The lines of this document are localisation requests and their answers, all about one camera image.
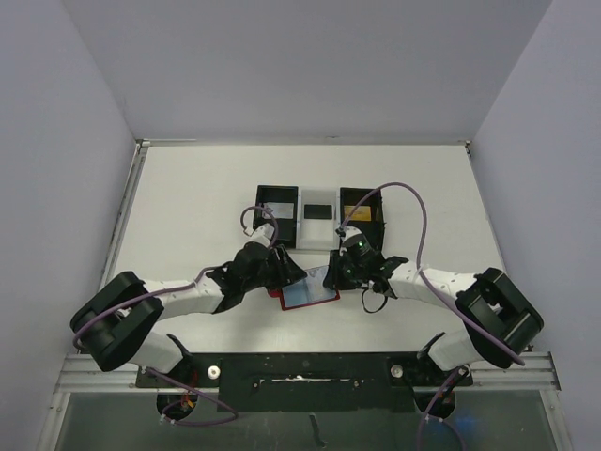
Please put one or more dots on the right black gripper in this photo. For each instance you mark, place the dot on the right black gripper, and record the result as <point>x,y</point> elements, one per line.
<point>336,271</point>

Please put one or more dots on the black card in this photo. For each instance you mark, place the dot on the black card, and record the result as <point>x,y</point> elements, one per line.
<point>317,212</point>

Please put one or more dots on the red leather card holder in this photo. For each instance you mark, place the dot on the red leather card holder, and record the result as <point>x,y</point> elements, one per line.
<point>294,296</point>

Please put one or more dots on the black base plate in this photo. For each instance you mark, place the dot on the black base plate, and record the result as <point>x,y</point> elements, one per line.
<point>312,382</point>

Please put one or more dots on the right black bin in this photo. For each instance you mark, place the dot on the right black bin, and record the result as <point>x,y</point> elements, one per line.
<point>374,230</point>

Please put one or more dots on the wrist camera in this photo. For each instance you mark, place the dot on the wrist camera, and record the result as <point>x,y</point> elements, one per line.
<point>262,235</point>
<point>355,243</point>

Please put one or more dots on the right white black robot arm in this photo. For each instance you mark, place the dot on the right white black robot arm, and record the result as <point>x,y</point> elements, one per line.
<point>498,320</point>

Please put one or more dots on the white middle bin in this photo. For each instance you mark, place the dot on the white middle bin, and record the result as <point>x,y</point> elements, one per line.
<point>317,235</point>

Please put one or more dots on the aluminium left rail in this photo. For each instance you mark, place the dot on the aluminium left rail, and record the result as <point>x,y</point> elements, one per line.
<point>124,211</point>

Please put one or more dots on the silver VIP card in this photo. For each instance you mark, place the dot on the silver VIP card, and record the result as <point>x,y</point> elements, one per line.
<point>281,210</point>

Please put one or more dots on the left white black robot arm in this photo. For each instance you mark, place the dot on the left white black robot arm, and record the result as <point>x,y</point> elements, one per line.
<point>116,326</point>

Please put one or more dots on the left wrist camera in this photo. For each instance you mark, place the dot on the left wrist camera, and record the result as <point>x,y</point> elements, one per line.
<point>262,235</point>

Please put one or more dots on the gold VIP card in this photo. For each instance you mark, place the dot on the gold VIP card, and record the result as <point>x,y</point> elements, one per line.
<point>363,213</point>

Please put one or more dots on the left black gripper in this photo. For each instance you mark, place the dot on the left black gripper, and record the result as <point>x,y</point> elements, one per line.
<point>286,272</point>

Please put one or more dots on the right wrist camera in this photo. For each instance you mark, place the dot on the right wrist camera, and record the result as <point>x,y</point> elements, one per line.
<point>355,243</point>

